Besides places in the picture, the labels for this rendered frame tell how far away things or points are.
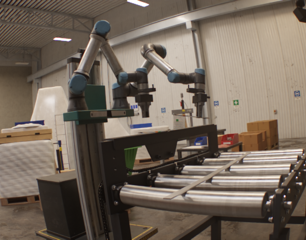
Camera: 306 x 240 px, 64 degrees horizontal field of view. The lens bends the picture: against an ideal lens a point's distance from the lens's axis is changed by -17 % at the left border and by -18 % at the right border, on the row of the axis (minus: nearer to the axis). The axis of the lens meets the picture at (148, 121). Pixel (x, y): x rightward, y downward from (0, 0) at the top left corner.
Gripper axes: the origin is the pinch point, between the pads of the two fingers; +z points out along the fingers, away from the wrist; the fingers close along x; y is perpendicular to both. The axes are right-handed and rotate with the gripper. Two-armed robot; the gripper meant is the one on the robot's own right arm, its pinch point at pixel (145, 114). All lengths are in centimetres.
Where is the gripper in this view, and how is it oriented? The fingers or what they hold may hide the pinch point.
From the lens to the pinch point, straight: 195.7
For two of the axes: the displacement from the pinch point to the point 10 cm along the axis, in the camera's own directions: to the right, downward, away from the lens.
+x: -6.4, 0.6, -7.7
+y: -7.6, 0.7, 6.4
